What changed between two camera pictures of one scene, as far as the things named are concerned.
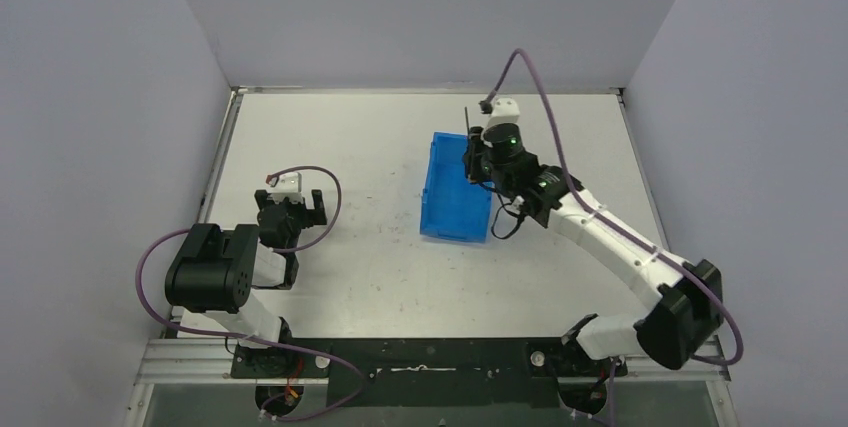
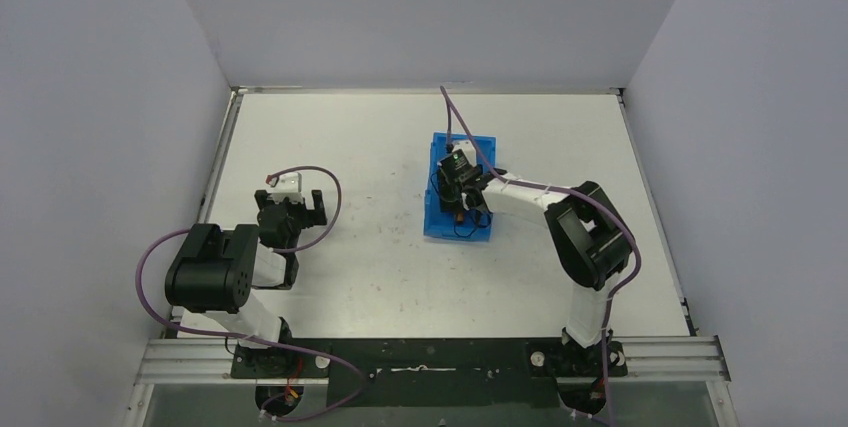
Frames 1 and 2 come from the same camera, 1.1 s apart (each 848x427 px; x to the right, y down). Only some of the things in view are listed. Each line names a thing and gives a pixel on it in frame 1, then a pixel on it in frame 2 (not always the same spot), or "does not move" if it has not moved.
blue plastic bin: (452, 205) does not move
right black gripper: (475, 155) -> (452, 192)
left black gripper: (289, 205) does not move
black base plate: (432, 372) does not move
